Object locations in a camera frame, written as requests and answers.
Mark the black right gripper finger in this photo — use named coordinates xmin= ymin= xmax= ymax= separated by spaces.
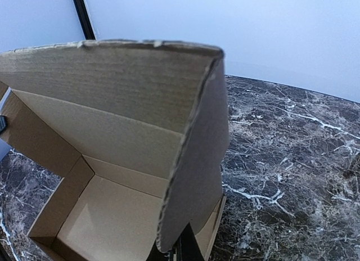
xmin=175 ymin=224 xmax=204 ymax=261

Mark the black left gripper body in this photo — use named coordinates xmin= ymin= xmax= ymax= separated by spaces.
xmin=0 ymin=116 xmax=7 ymax=133

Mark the brown cardboard box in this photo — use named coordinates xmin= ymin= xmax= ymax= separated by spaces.
xmin=1 ymin=40 xmax=230 ymax=260

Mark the black left frame post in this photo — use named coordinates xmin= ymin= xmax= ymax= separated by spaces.
xmin=73 ymin=0 xmax=96 ymax=40

